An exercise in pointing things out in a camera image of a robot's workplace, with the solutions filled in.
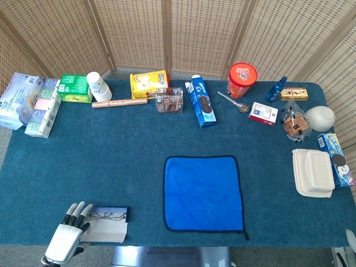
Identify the pastel tissue multi-pack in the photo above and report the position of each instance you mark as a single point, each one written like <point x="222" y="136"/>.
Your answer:
<point x="41" y="116"/>

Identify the clear box of chocolate cups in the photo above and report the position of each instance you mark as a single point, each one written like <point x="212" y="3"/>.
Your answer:
<point x="169" y="101"/>

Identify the metal spoon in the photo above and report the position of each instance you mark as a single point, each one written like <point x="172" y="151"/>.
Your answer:
<point x="244" y="108"/>

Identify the bright blue microfiber cloth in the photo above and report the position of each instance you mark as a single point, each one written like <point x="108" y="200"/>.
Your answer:
<point x="203" y="192"/>

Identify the light blue cartoon cookie box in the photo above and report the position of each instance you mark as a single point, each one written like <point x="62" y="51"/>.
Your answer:
<point x="339" y="158"/>

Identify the small yellow brown box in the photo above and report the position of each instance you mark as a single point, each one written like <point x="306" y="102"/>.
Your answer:
<point x="294" y="94"/>

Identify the orange instant noodle tub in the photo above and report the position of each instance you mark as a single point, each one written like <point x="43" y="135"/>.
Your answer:
<point x="242" y="80"/>

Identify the thin-framed eyeglasses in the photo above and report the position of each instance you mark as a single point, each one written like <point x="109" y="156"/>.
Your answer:
<point x="116" y="217"/>

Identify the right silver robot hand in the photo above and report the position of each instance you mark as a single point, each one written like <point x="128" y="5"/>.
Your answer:
<point x="351" y="239"/>

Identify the red and white small box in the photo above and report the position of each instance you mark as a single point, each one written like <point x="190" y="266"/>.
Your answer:
<point x="262" y="113"/>

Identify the dark blue glasses case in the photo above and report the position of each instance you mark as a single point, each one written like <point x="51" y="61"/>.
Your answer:
<point x="108" y="231"/>

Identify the white clamshell food container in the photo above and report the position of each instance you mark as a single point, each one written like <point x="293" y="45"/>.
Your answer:
<point x="314" y="172"/>

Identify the dark teal table cover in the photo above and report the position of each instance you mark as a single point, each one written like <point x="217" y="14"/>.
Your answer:
<point x="83" y="167"/>

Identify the pale blue wipes pack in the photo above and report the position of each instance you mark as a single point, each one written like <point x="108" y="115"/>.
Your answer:
<point x="16" y="100"/>

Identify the green tissue pack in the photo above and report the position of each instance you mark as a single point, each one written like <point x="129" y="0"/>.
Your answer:
<point x="73" y="86"/>

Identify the dark blue cookie carton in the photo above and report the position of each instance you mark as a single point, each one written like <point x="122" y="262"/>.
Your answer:
<point x="203" y="105"/>

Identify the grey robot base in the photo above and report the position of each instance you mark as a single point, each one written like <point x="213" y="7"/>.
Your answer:
<point x="167" y="257"/>

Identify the woven folding screen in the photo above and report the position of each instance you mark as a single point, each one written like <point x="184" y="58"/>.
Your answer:
<point x="133" y="33"/>

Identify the yellow snack bag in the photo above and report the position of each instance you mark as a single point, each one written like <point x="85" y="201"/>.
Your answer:
<point x="147" y="83"/>

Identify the brown paper wrap roll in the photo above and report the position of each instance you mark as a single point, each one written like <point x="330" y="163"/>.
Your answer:
<point x="119" y="103"/>

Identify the white paper cup stack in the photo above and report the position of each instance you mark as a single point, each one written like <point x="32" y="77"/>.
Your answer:
<point x="97" y="86"/>

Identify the white bowl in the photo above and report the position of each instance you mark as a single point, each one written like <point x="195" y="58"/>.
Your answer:
<point x="321" y="118"/>

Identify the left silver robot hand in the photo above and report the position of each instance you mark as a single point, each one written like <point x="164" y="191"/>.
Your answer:
<point x="64" y="242"/>

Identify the blue spray bottle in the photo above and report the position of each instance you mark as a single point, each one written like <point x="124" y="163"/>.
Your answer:
<point x="274" y="93"/>

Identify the clear bag of cookies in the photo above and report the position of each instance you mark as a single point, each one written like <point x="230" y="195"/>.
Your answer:
<point x="296" y="125"/>

